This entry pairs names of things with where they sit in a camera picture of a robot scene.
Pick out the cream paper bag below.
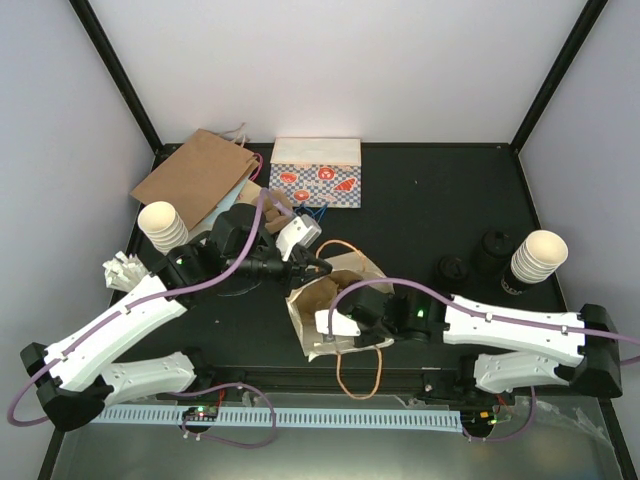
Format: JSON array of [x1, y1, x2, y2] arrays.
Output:
[[284, 238, 396, 400]]

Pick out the single cardboard cup carrier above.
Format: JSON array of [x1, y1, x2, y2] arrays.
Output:
[[295, 270, 363, 314]]

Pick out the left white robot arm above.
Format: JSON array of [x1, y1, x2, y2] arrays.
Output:
[[20, 204, 332, 432]]

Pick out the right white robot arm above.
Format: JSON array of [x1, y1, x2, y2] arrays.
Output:
[[338, 282, 623, 403]]

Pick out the blue checkered bakery bag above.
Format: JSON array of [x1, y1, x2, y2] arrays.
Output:
[[269, 137, 362, 209]]

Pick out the light blue paper bag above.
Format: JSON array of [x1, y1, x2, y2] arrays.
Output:
[[218, 178, 262, 209]]

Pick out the single black lid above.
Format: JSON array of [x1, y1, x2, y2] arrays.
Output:
[[434, 255, 470, 291]]

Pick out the brown kraft paper bag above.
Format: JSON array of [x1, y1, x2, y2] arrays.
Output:
[[131, 129, 258, 230]]

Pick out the left white cup stack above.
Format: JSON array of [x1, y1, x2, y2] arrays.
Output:
[[137, 201, 189, 255]]

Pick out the white cup stack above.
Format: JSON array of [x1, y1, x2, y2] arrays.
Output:
[[137, 201, 189, 255], [500, 230, 569, 296]]

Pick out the small green circuit board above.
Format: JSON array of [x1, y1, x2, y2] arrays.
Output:
[[182, 406, 219, 422]]

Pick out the crumpled white paper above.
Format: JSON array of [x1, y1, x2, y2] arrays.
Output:
[[102, 251, 149, 293]]

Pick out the right white cup stack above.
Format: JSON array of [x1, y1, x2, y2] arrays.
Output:
[[500, 230, 569, 296]]

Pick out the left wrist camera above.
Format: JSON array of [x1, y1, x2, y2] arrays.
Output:
[[276, 214, 322, 261]]

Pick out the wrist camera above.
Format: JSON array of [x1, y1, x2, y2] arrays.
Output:
[[276, 214, 322, 261], [314, 309, 361, 337]]

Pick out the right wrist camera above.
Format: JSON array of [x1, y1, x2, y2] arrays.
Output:
[[314, 309, 361, 337]]

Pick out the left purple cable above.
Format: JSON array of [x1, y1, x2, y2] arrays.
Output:
[[7, 188, 296, 449]]

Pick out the light blue cable duct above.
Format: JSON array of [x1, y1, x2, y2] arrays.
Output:
[[93, 404, 463, 433]]

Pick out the left black frame post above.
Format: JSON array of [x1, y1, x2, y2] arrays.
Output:
[[69, 0, 163, 154]]

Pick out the black frame post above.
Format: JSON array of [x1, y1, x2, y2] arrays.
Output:
[[69, 0, 163, 154], [510, 0, 608, 154]]

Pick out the right black frame post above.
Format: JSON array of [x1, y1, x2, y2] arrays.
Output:
[[510, 0, 608, 154]]

